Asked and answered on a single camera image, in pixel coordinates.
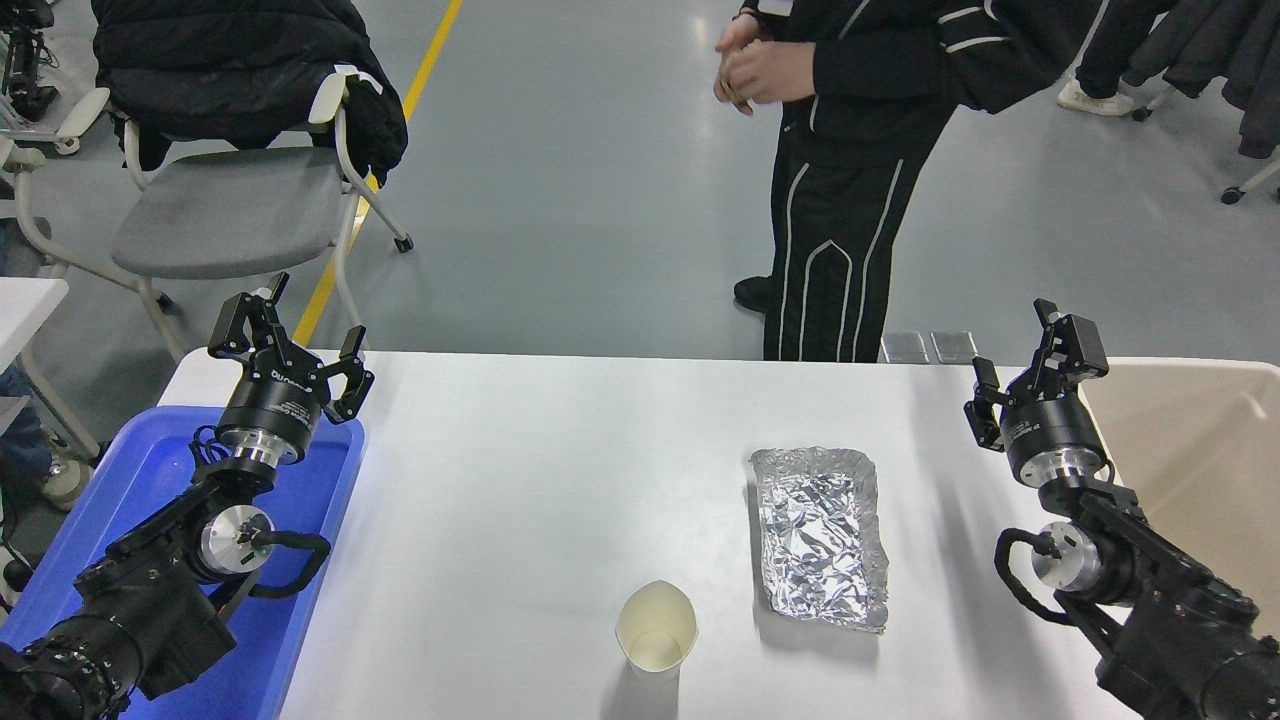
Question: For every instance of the dark grey hanging jacket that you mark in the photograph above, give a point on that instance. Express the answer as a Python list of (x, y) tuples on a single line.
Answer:
[(1250, 60)]

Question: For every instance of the wheeled chair base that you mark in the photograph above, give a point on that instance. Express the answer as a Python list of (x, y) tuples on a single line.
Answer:
[(1250, 182)]

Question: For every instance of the crumpled silver foil tray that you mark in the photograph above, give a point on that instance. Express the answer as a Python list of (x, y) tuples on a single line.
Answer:
[(820, 540)]

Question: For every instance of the pale paper cup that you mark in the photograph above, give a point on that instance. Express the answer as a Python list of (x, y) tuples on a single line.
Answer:
[(655, 625)]

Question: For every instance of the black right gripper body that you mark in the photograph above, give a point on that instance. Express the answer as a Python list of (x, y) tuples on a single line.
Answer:
[(1050, 425)]

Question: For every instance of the large pale plastic bin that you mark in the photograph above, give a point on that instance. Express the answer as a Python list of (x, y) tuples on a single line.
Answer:
[(1200, 450)]

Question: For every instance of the black padded jacket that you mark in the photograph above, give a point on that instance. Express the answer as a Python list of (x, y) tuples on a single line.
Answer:
[(230, 60)]

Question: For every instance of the metal floor plate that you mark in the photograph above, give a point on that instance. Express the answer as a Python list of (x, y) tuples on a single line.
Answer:
[(905, 348), (955, 347)]

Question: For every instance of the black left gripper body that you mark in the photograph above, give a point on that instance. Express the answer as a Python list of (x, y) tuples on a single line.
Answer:
[(275, 405)]

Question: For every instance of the black equipment stand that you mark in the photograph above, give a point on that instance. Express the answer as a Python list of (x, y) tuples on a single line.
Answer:
[(25, 50)]

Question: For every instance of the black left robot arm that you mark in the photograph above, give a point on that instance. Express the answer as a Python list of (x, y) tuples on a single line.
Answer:
[(150, 600)]

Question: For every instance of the person's hand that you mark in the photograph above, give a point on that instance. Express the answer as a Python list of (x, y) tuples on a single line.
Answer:
[(770, 75), (745, 32)]

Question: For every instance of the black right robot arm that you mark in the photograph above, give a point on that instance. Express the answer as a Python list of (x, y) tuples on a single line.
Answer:
[(1180, 620)]

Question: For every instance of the small white side table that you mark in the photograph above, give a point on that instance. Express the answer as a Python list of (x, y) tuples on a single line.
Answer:
[(25, 305)]

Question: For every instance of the blue plastic tray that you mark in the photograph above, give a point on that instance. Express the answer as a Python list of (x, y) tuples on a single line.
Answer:
[(130, 480)]

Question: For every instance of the person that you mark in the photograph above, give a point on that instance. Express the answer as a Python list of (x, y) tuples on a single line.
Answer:
[(850, 200), (1095, 98), (65, 485)]

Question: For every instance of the grey seat white frame chair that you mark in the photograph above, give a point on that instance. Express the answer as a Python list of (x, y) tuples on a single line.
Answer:
[(230, 215)]

